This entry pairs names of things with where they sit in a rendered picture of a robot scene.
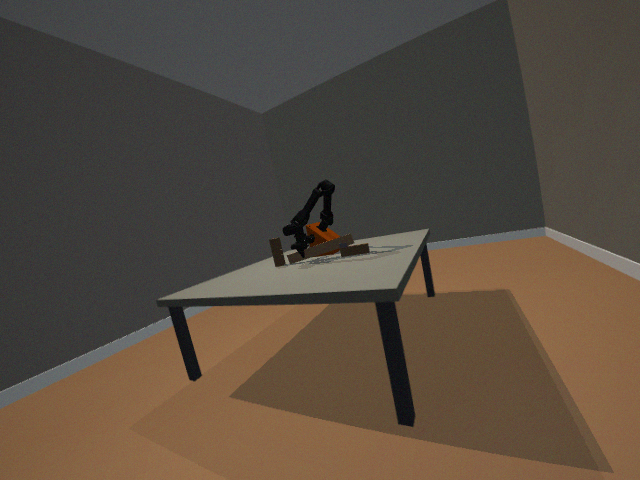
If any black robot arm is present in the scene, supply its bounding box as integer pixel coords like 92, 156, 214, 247
283, 179, 335, 243

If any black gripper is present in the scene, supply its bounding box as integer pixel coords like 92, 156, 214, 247
291, 232, 311, 258

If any long tan wooden rail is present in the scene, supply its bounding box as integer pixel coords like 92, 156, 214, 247
287, 233, 354, 264

